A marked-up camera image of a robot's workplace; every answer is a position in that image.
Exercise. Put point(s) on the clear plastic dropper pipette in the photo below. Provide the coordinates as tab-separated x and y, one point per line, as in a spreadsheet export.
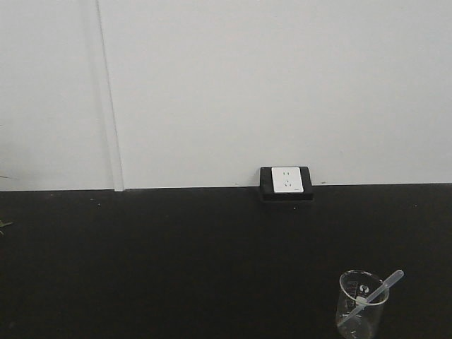
384	287

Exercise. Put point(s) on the white wall power socket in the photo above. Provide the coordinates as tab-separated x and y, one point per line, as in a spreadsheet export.
287	180

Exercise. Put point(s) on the clear glass beaker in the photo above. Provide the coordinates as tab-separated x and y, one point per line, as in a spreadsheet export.
355	287

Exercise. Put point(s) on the black socket housing box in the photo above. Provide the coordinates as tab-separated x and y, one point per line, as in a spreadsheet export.
268	195

